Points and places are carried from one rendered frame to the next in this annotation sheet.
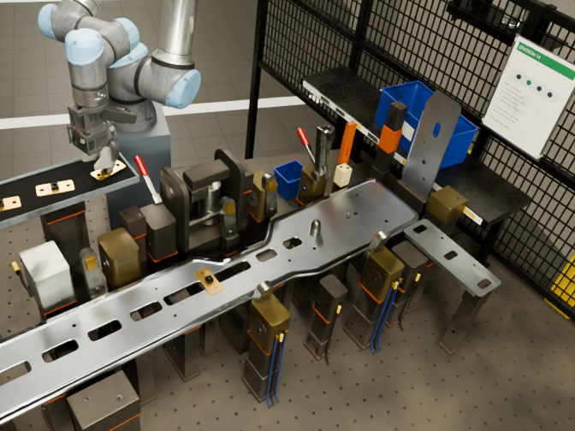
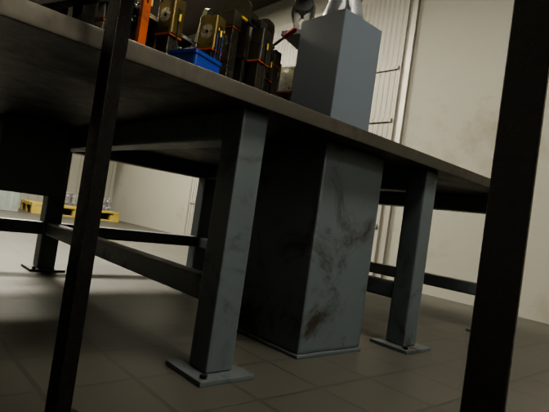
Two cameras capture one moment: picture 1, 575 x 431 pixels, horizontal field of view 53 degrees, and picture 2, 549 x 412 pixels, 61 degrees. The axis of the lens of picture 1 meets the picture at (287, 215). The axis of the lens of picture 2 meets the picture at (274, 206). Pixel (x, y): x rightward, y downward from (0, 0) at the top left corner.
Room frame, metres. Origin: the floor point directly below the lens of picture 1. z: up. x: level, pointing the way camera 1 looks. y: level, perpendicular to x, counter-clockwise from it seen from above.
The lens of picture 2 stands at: (2.90, -0.10, 0.40)
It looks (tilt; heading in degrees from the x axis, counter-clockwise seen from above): 2 degrees up; 163
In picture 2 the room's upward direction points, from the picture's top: 8 degrees clockwise
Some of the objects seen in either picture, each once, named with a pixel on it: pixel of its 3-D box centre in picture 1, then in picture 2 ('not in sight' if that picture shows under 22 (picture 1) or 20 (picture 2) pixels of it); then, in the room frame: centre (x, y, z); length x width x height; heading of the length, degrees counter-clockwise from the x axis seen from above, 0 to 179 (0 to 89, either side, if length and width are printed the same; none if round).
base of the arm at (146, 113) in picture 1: (129, 103); (343, 12); (1.42, 0.51, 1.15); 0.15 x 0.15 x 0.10
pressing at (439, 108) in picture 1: (429, 146); not in sight; (1.42, -0.37, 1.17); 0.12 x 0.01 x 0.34; 43
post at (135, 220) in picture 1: (137, 267); (267, 98); (1.02, 0.38, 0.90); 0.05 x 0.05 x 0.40; 43
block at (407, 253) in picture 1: (400, 289); not in sight; (1.15, -0.37, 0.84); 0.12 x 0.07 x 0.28; 43
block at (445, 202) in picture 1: (432, 239); not in sight; (1.34, -0.46, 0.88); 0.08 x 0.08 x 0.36; 43
